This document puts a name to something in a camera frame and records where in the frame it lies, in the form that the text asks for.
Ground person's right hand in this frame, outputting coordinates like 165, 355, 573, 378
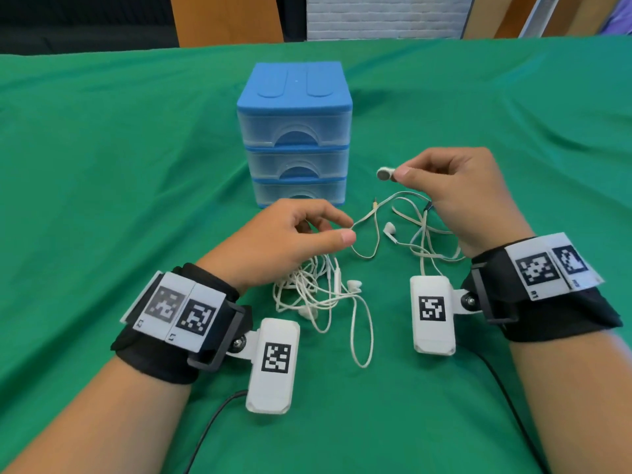
392, 146, 537, 260

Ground person's left hand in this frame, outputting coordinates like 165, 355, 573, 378
197, 197, 357, 294

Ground cream beige earphones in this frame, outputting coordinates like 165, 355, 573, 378
349, 165, 466, 278

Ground blue plastic mini drawer unit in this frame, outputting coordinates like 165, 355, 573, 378
236, 61, 354, 209

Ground person's right forearm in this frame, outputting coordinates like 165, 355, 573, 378
508, 330, 632, 474

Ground person's left forearm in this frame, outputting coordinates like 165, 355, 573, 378
5, 357, 194, 474

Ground white right marker tag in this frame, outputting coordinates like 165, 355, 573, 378
504, 232, 606, 302

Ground white marker tag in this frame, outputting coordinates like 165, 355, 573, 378
504, 232, 606, 302
120, 271, 227, 354

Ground white left marker tag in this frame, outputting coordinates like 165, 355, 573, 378
120, 271, 227, 354

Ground tan wooden board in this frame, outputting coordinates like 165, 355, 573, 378
542, 0, 623, 38
461, 0, 519, 40

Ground green tablecloth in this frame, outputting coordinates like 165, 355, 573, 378
0, 36, 632, 474

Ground wide orange wooden panel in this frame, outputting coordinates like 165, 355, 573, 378
169, 0, 285, 49

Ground purple cloth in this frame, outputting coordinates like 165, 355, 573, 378
600, 0, 632, 36

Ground black sofa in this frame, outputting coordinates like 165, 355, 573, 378
0, 0, 180, 56

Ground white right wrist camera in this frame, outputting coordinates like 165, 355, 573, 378
409, 275, 483, 357

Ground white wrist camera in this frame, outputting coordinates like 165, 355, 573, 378
224, 318, 301, 415
409, 275, 483, 357

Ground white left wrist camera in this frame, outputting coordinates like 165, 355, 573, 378
224, 318, 301, 415

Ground black left camera cable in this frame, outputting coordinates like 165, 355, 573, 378
183, 389, 250, 474

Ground black camera cable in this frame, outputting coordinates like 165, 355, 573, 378
454, 348, 549, 474
183, 389, 250, 474

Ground black left wrist strap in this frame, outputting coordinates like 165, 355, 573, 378
110, 263, 253, 386

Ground black right camera cable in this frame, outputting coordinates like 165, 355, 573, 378
454, 348, 549, 474

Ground white metal frame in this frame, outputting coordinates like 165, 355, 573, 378
518, 0, 562, 39

